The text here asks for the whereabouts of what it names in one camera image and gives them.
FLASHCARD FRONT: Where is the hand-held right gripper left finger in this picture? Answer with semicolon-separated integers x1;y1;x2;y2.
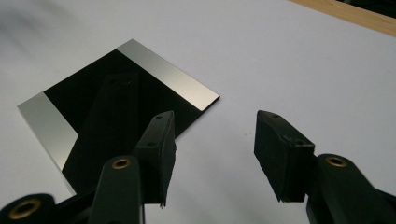
132;110;177;208

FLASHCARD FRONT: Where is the silver framed mirror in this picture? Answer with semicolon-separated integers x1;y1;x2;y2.
17;38;220;196

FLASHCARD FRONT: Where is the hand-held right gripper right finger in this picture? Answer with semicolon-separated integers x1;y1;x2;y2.
253;109;316;203

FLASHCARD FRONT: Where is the white paper sheet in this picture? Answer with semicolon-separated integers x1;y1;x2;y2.
0;0;396;224

